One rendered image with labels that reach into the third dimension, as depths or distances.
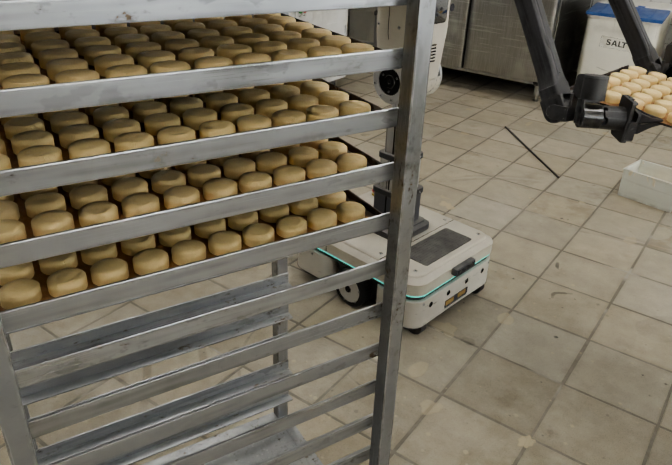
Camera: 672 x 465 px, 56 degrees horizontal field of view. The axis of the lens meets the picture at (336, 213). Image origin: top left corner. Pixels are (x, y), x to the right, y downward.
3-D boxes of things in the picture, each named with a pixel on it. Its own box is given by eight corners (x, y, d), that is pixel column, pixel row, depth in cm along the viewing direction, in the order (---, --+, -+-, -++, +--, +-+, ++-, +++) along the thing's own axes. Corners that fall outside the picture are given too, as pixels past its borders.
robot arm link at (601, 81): (562, 115, 161) (544, 117, 155) (570, 69, 157) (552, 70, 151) (607, 124, 153) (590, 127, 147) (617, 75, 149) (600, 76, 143)
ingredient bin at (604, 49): (566, 103, 506) (587, 4, 471) (586, 87, 554) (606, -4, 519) (637, 117, 480) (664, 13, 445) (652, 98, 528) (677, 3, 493)
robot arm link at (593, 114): (568, 124, 154) (577, 129, 149) (573, 96, 152) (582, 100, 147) (595, 126, 155) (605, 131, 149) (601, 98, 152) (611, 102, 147)
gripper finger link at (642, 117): (671, 116, 147) (632, 113, 147) (661, 144, 151) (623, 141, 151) (658, 106, 153) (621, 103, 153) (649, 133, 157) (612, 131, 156)
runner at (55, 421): (385, 304, 117) (386, 290, 115) (394, 312, 115) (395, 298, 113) (5, 433, 86) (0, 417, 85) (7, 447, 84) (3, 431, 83)
